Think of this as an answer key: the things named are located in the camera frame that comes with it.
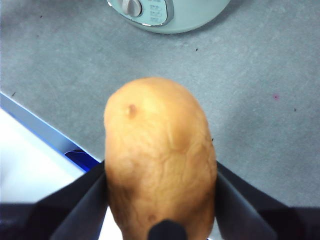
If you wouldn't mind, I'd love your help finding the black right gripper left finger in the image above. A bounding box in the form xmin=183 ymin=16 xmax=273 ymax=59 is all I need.
xmin=0 ymin=159 xmax=109 ymax=240

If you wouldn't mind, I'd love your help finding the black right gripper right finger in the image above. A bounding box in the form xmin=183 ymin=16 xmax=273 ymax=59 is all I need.
xmin=214 ymin=161 xmax=320 ymax=240

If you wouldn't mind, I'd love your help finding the brown potato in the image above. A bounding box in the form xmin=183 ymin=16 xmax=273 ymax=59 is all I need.
xmin=103 ymin=76 xmax=218 ymax=240

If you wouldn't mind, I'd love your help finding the pale green electric pot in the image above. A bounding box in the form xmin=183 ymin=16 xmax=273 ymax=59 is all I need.
xmin=106 ymin=0 xmax=232 ymax=35

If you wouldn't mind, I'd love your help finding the dark blue object under table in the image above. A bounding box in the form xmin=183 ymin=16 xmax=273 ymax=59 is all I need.
xmin=64 ymin=149 xmax=104 ymax=173

